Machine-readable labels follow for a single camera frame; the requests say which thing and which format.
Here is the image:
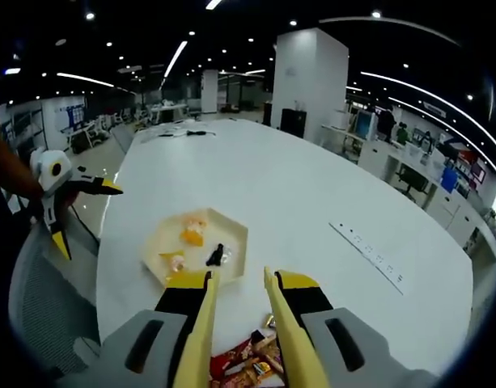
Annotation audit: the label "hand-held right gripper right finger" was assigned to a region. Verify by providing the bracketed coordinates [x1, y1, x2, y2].
[273, 270, 439, 388]

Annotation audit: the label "white-framed display panel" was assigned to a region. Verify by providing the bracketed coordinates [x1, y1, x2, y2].
[354, 109, 377, 141]

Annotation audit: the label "black candy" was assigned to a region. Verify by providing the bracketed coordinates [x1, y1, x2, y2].
[206, 243, 227, 268]

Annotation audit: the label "cream hexagonal container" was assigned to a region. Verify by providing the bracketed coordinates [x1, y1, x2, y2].
[141, 207, 248, 289]

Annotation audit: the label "black cabinet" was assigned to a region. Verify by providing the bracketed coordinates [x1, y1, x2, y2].
[280, 108, 307, 138]

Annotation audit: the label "long white office counter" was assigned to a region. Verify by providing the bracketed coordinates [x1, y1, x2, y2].
[320, 120, 496, 264]

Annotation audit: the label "grey mesh office chair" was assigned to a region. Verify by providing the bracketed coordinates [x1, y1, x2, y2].
[8, 217, 105, 381]

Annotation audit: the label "pile of food snacks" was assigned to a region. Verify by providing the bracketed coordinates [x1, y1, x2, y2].
[209, 311, 289, 388]

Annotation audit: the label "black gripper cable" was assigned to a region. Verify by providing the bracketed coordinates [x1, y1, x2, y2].
[68, 204, 101, 244]

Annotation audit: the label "wide white square pillar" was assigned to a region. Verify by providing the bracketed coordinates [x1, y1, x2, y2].
[271, 27, 350, 142]

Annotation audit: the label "blue storage box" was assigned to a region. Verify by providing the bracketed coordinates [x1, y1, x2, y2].
[440, 166, 460, 193]

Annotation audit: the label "person's left hand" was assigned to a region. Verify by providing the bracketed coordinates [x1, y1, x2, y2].
[57, 189, 80, 219]

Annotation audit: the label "white table socket strip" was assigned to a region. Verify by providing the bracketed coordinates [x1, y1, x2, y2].
[328, 221, 406, 296]

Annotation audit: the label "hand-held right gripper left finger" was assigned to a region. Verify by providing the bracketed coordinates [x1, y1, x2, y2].
[56, 270, 214, 388]

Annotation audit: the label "cream food tongs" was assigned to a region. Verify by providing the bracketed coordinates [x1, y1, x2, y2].
[172, 265, 332, 388]

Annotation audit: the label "narrow white pillar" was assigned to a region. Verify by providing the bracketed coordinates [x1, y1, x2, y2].
[201, 69, 219, 115]

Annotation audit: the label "round ceiling downlights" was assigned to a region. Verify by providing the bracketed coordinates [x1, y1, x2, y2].
[40, 10, 475, 102]

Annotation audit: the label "orange jelly packet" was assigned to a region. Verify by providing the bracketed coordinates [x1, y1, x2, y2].
[181, 213, 210, 228]
[158, 250, 189, 272]
[178, 226, 208, 247]

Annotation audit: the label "black office chair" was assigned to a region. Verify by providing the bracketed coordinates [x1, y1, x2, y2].
[395, 166, 430, 203]

